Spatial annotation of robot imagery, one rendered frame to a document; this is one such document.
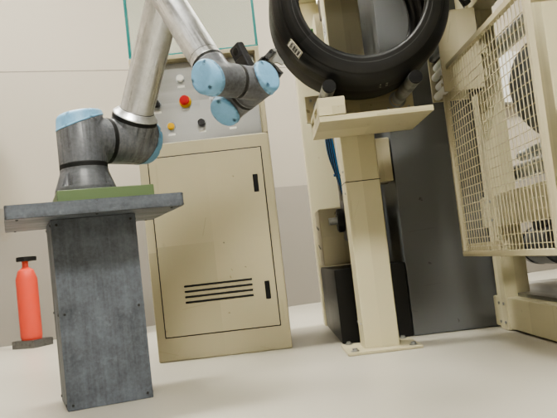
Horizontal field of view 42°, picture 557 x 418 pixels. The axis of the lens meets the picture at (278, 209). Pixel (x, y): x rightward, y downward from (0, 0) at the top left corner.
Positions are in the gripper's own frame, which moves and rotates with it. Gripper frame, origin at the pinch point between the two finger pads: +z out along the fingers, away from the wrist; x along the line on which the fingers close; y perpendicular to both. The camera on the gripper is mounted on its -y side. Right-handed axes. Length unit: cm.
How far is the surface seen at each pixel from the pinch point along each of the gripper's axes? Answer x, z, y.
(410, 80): 15.9, 18.1, 38.8
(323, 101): -1.8, 1.9, 22.8
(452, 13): 19, 67, 38
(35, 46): -257, 161, -124
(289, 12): 4.5, 15.3, -4.3
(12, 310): -325, 38, -13
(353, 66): 8.3, 12.6, 22.3
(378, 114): 5.9, 6.5, 38.4
